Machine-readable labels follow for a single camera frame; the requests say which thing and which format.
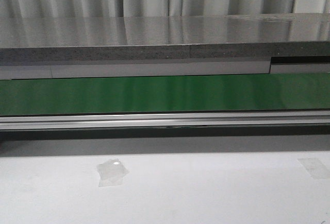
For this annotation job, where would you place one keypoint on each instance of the clear tape patch left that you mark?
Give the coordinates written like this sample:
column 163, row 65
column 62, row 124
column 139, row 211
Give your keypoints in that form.
column 111, row 173

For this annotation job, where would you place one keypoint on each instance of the clear tape patch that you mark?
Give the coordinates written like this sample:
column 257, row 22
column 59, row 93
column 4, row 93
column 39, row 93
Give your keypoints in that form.
column 111, row 173
column 315, row 168

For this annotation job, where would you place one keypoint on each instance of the green conveyor belt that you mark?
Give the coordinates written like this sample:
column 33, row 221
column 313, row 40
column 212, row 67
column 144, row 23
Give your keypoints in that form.
column 165, row 94

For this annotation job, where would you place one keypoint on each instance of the grey rear conveyor guard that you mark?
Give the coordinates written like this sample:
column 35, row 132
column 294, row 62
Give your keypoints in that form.
column 172, row 67

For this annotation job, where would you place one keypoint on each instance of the clear tape patch right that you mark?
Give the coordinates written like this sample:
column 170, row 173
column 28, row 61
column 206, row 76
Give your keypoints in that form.
column 315, row 168

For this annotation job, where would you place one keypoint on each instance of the aluminium conveyor front rail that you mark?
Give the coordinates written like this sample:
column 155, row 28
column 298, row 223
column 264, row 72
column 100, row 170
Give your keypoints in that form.
column 165, row 120

